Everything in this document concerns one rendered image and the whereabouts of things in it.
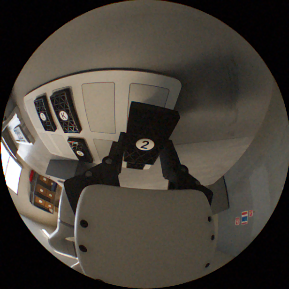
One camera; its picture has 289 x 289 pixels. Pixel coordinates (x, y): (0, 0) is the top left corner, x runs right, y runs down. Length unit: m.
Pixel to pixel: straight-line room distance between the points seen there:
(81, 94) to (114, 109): 0.07
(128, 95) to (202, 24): 0.18
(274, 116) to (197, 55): 1.52
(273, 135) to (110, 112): 1.67
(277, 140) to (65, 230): 1.96
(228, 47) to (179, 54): 0.10
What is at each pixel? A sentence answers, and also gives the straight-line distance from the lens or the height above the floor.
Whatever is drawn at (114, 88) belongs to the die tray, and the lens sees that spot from 0.16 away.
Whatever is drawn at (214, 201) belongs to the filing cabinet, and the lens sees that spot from 2.42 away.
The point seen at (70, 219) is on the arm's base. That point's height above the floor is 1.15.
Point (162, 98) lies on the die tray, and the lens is 0.16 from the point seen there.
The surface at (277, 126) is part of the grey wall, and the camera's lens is 1.61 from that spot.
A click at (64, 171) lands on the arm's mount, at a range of 0.44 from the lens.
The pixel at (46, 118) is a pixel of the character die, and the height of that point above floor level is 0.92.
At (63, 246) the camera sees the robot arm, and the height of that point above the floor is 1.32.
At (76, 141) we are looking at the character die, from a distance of 0.26.
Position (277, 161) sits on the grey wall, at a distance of 1.65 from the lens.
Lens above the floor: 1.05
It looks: 39 degrees down
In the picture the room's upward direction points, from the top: 179 degrees counter-clockwise
